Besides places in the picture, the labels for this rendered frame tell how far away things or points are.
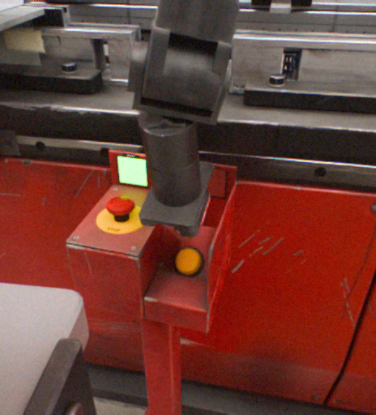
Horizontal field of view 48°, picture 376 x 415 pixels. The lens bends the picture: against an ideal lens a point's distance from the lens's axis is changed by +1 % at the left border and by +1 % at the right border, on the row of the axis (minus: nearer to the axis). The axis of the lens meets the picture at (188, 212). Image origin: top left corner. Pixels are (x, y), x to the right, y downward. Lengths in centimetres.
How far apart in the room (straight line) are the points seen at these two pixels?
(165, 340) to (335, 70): 53
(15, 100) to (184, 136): 45
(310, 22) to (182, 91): 67
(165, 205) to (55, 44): 46
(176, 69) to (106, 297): 36
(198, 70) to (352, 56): 44
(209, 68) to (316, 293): 59
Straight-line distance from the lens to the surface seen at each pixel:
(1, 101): 81
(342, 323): 93
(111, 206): 58
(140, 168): 65
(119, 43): 81
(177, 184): 45
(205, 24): 36
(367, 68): 78
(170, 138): 40
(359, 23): 103
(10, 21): 77
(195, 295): 59
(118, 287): 59
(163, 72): 37
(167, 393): 86
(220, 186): 62
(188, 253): 61
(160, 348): 75
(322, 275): 84
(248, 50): 76
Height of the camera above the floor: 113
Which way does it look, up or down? 35 degrees down
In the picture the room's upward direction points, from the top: straight up
